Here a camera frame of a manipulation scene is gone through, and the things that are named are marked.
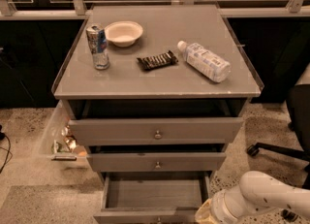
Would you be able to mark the padded gripper body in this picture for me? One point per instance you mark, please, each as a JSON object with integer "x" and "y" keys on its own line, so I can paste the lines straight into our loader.
{"x": 217, "y": 206}

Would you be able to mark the grey bottom drawer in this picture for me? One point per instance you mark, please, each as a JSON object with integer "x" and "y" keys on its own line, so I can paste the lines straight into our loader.
{"x": 152, "y": 198}

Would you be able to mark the grey drawer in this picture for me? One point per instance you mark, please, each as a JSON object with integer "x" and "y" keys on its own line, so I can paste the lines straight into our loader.
{"x": 166, "y": 121}
{"x": 156, "y": 158}
{"x": 152, "y": 198}

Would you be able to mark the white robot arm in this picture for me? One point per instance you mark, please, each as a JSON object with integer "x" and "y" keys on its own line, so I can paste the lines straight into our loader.
{"x": 256, "y": 193}

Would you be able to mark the grey drawer cabinet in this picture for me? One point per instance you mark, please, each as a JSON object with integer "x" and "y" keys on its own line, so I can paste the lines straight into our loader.
{"x": 163, "y": 27}

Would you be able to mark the grey top drawer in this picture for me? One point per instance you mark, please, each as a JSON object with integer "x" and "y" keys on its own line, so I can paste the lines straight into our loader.
{"x": 166, "y": 121}

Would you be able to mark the grey middle drawer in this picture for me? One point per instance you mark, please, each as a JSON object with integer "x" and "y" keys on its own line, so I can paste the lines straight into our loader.
{"x": 156, "y": 158}

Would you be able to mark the black office chair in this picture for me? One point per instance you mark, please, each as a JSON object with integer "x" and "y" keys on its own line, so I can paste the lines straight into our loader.
{"x": 298, "y": 105}

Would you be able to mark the white plastic bottle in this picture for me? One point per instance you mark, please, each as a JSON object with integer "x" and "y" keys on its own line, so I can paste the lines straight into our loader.
{"x": 205, "y": 61}

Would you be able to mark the dark striped snack bar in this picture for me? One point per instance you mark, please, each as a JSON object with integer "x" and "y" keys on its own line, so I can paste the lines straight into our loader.
{"x": 150, "y": 63}

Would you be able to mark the clear plastic storage bin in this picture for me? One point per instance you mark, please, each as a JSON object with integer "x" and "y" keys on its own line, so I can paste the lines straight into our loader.
{"x": 58, "y": 145}

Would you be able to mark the silver blue drink can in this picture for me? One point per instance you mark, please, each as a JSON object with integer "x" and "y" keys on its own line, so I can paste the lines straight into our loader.
{"x": 98, "y": 44}

